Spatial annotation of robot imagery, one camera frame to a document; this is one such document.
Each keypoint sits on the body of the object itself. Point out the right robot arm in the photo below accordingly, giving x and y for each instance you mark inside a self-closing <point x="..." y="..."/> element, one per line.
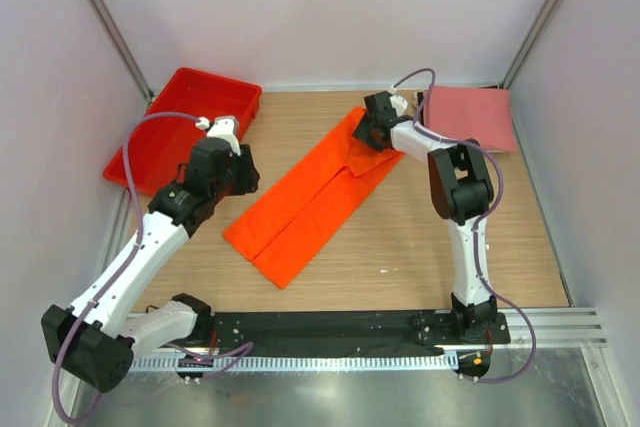
<point x="461" y="193"/>

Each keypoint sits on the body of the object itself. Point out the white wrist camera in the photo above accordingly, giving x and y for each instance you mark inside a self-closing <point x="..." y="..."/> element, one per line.
<point x="400" y="104"/>
<point x="222" y="127"/>

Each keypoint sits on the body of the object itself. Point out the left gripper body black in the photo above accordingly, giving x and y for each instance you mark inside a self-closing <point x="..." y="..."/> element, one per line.
<point x="239" y="179"/>

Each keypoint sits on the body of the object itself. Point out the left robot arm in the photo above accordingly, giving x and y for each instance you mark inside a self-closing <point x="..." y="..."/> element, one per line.
<point x="94" y="338"/>

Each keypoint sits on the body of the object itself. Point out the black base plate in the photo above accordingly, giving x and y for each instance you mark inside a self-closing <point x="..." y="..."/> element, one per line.
<point x="343" y="334"/>

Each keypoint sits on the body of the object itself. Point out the folded pink t shirt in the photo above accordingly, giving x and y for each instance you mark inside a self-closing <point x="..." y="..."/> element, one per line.
<point x="483" y="114"/>

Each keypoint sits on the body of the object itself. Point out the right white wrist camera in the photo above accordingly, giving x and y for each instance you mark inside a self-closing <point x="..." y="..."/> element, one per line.
<point x="400" y="104"/>

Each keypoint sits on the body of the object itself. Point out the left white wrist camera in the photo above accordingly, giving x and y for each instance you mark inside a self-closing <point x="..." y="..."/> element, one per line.
<point x="222" y="127"/>

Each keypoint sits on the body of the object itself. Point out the slotted cable duct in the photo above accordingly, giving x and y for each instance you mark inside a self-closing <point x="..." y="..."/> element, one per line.
<point x="175" y="362"/>

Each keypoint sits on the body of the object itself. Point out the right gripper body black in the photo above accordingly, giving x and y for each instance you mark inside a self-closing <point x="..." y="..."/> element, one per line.
<point x="363" y="132"/>

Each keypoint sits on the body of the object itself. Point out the red plastic bin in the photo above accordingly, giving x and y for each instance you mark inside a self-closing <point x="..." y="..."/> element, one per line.
<point x="157" y="147"/>

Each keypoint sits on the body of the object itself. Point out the orange t shirt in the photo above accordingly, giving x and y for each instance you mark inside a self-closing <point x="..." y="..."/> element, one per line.
<point x="290" y="224"/>

